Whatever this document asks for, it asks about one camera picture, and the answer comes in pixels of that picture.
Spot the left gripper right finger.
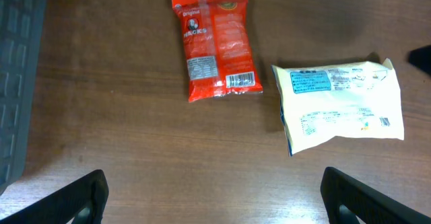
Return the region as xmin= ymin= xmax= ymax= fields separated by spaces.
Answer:
xmin=320 ymin=167 xmax=430 ymax=224

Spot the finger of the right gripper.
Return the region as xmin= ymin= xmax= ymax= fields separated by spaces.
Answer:
xmin=407 ymin=45 xmax=431 ymax=75

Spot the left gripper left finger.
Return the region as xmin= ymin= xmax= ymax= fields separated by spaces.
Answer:
xmin=1 ymin=170 xmax=109 ymax=224

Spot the red candy bag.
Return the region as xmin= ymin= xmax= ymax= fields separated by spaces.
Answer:
xmin=171 ymin=0 xmax=263 ymax=102

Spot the grey plastic mesh basket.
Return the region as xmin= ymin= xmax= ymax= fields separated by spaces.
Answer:
xmin=1 ymin=0 xmax=47 ymax=192

